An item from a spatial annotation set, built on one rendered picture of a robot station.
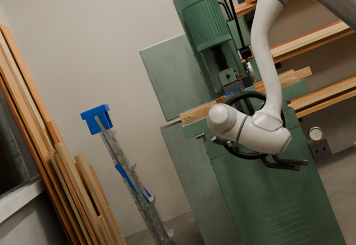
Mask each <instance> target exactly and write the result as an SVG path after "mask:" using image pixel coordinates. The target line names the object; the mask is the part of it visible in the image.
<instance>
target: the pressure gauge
mask: <svg viewBox="0 0 356 245"><path fill-rule="evenodd" d="M308 137H309V138H310V139H312V140H313V141H316V144H320V141H319V140H320V139H322V137H323V131H322V129H321V128H319V127H311V128H310V129H309V131H308Z"/></svg>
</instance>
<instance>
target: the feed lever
mask: <svg viewBox="0 0 356 245"><path fill-rule="evenodd" d="M229 2H230V6H231V8H232V12H233V16H234V19H235V23H236V26H237V30H238V34H239V37H240V40H241V43H242V48H240V49H239V52H240V55H241V57H242V59H245V60H248V58H249V57H251V56H252V53H251V50H250V48H249V46H245V44H244V40H243V37H242V33H241V30H240V27H239V23H238V19H237V16H236V12H235V9H234V5H233V1H232V0H229Z"/></svg>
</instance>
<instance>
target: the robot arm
mask: <svg viewBox="0 0 356 245"><path fill-rule="evenodd" d="M287 1H288V0H257V5H256V10H255V15H254V19H253V24H252V29H251V46H252V51H253V54H254V57H255V60H256V63H257V66H258V69H259V72H260V75H261V78H262V81H263V84H264V87H265V90H266V103H265V105H264V107H263V108H262V109H261V110H259V111H256V112H255V114H254V115H253V116H248V115H246V114H244V113H241V112H239V111H238V110H236V109H234V108H233V107H231V106H229V105H227V104H223V103H219V104H216V105H214V106H212V107H211V108H210V110H209V113H208V115H207V125H208V128H209V129H210V131H211V132H212V133H213V134H214V135H215V136H211V137H210V138H211V141H212V143H216V144H219V145H223V143H225V145H226V144H228V146H229V147H231V146H232V143H234V142H236V143H239V144H242V145H244V146H245V147H247V148H249V149H252V150H254V151H257V152H260V153H264V154H269V155H279V154H283V153H284V152H285V151H286V150H287V148H288V146H289V145H290V143H291V140H292V138H291V134H290V133H289V131H288V130H287V129H286V128H284V127H283V121H282V119H281V109H282V89H281V85H280V81H279V78H278V75H277V71H276V68H275V65H274V61H273V58H272V55H271V51H270V47H269V32H270V30H271V28H272V26H273V24H274V23H275V21H276V19H277V18H278V16H279V15H280V13H281V12H282V10H283V9H284V7H285V5H286V3H287ZM312 1H319V2H320V3H321V4H322V5H323V6H325V7H326V8H327V9H328V10H329V11H331V12H332V13H333V14H334V15H336V16H337V17H338V18H339V19H340V20H342V21H343V22H344V23H345V24H346V25H348V26H349V27H350V28H351V29H352V30H354V31H355V32H356V0H312Z"/></svg>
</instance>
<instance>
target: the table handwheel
mask: <svg viewBox="0 0 356 245"><path fill-rule="evenodd" d="M245 98H257V99H261V100H263V101H265V102H264V103H263V105H262V106H261V108H260V109H259V110H261V109H262V108H263V107H264V105H265V103H266V94H264V93H261V92H256V91H245V92H241V93H238V94H236V95H234V96H232V97H231V98H229V99H228V100H227V101H226V102H225V103H224V104H227V105H229V106H232V105H233V104H234V103H235V102H237V101H239V100H241V99H245ZM281 119H282V121H283V127H284V128H286V121H285V117H284V114H283V111H282V110H281ZM223 146H224V148H225V149H226V150H227V151H228V152H229V153H231V154H232V155H234V156H236V157H238V158H241V159H246V160H256V159H260V158H263V157H265V156H267V155H269V154H264V153H260V152H256V153H245V152H241V151H239V152H237V153H236V152H234V150H233V148H234V147H233V146H231V147H229V146H228V144H226V145H225V143H223Z"/></svg>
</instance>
